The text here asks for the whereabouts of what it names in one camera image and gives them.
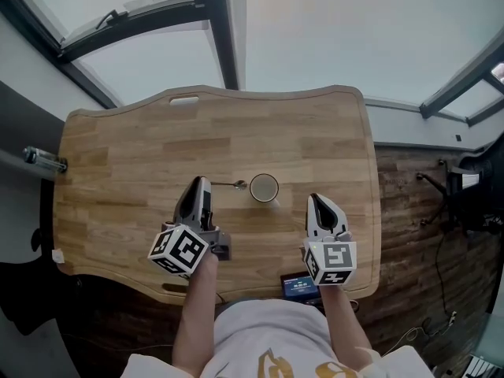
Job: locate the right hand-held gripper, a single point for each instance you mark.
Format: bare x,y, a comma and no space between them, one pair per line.
334,260

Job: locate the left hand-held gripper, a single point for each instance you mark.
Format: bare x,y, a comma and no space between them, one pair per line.
179,250

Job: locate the small metal spoon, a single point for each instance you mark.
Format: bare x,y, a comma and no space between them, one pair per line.
239,184

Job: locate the white cup with dark rim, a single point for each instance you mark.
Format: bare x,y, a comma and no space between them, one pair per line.
264,187

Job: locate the person's left forearm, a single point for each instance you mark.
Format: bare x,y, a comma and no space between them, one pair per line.
197,309

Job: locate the person's right forearm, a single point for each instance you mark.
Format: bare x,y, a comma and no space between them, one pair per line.
342,317

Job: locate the small black screen device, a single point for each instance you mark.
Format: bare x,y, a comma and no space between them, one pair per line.
298,286

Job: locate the white shirt with gold print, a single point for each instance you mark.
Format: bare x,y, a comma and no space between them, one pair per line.
271,337

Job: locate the small white tag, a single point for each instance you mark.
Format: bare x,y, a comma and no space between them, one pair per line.
58,256

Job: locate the black office chair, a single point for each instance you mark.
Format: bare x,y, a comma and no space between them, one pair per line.
472,187

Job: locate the black clamp knob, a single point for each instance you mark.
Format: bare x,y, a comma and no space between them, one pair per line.
37,240

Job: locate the black bulky item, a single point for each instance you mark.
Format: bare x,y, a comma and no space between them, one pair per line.
31,297

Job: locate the black window frame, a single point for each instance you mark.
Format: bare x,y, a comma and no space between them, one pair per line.
218,34

